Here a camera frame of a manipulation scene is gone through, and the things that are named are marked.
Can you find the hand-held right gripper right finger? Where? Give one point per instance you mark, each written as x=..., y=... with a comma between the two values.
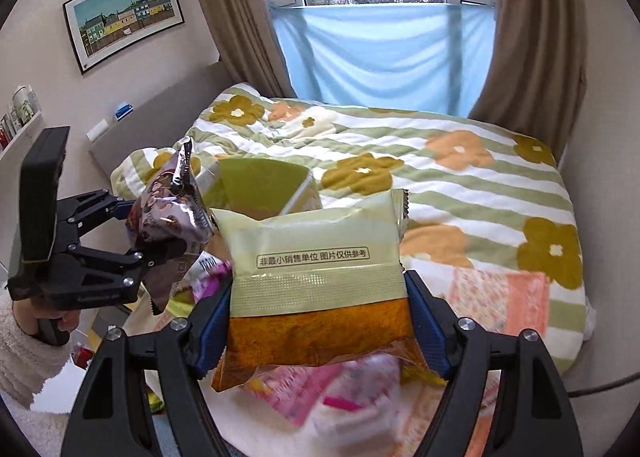
x=425, y=322

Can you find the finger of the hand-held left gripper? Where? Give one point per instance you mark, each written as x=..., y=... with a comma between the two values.
x=145, y=257
x=122, y=209

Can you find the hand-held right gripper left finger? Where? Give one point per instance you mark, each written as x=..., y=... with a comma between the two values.
x=211, y=337

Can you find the purple foil snack packet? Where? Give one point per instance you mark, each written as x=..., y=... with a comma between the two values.
x=170, y=207

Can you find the pale green gold snack packet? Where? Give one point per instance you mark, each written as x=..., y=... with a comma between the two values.
x=320, y=287

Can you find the person's left forearm white sleeve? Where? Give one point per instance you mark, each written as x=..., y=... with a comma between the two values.
x=30, y=372

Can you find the person's left hand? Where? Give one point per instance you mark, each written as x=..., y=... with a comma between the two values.
x=67, y=321

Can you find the white purple snack packet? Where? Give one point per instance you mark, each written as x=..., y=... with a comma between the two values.
x=210, y=272

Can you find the pink floral blanket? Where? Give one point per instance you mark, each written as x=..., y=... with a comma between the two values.
x=500, y=297

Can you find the white green bottle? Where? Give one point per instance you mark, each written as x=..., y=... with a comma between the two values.
x=20, y=106

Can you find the small blue white box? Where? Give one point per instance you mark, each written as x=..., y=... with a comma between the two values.
x=124, y=111

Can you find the grey headboard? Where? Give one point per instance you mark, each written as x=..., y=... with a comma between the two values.
x=165, y=107

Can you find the pink snack packet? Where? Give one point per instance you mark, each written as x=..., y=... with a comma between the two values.
x=320, y=387

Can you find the green striped floral quilt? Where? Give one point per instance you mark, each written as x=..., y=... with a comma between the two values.
x=450, y=187

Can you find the framed picture of houses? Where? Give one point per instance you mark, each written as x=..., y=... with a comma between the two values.
x=125, y=17

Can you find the brown curtain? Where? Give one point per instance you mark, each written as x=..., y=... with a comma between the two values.
x=235, y=12
x=535, y=62

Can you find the light blue window cloth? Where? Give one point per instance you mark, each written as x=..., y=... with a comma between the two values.
x=380, y=57

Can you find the white wall shelf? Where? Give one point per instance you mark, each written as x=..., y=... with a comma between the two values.
x=20, y=139

